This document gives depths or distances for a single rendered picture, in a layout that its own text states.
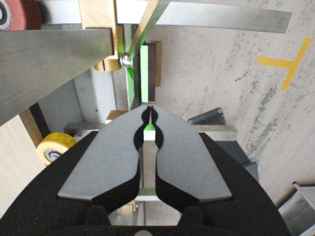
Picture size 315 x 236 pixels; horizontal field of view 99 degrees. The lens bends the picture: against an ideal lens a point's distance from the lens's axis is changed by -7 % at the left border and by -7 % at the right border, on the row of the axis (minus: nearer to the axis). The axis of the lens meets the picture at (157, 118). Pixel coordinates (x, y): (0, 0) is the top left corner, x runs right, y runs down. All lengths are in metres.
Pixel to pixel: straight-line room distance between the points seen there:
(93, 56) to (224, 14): 0.20
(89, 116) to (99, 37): 0.46
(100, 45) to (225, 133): 0.33
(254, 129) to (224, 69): 0.72
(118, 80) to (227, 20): 0.30
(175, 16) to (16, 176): 0.49
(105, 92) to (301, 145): 2.11
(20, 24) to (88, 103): 0.39
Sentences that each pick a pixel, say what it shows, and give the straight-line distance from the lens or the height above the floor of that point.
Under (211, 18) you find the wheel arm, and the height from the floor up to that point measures 0.86.
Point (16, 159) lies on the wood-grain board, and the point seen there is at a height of 0.90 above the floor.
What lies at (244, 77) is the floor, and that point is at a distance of 1.36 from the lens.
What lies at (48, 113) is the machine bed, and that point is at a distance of 0.48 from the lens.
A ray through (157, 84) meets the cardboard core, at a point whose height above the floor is 0.08.
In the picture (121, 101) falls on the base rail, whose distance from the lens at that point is 0.47.
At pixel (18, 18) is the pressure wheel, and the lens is 0.27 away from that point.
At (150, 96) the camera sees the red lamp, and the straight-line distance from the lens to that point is 0.45.
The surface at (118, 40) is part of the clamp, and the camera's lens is 0.26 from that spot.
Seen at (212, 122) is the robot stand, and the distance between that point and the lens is 1.29.
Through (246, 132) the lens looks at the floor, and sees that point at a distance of 1.68.
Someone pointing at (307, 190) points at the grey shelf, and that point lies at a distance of 2.86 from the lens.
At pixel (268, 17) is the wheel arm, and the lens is 0.31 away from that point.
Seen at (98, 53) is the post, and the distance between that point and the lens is 0.19.
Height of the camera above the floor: 1.12
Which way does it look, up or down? 58 degrees down
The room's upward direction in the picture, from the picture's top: 178 degrees clockwise
